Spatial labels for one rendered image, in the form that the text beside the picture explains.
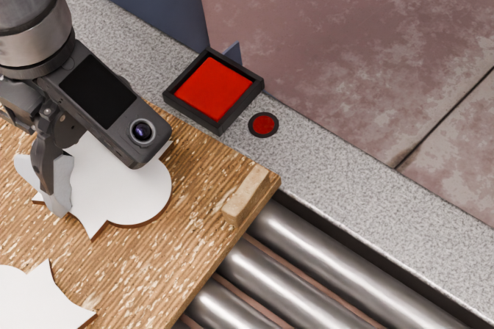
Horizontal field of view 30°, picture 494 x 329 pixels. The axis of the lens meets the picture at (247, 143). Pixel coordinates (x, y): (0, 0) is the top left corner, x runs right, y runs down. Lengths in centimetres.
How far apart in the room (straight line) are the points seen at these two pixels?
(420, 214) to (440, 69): 125
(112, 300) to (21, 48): 26
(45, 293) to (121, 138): 18
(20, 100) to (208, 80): 24
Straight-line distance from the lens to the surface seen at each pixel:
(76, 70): 76
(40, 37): 71
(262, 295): 86
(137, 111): 76
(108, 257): 87
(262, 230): 88
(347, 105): 206
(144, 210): 87
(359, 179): 91
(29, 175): 87
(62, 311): 85
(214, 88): 96
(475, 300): 86
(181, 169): 90
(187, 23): 165
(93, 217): 88
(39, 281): 87
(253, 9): 224
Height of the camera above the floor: 170
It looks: 58 degrees down
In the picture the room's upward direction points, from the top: 9 degrees counter-clockwise
